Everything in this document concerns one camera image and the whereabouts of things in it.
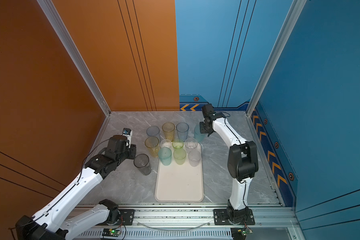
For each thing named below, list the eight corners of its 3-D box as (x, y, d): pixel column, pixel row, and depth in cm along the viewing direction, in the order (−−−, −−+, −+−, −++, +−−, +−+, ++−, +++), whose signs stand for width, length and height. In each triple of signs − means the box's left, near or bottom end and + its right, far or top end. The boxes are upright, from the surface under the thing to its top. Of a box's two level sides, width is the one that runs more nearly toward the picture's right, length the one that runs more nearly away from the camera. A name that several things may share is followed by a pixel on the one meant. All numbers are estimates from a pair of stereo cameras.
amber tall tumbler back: (164, 143, 104) (161, 130, 93) (165, 135, 108) (162, 122, 97) (175, 143, 104) (173, 130, 93) (175, 135, 108) (174, 122, 97)
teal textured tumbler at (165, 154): (160, 166, 92) (157, 158, 84) (161, 155, 97) (159, 147, 89) (172, 166, 92) (170, 158, 84) (172, 155, 97) (171, 147, 89)
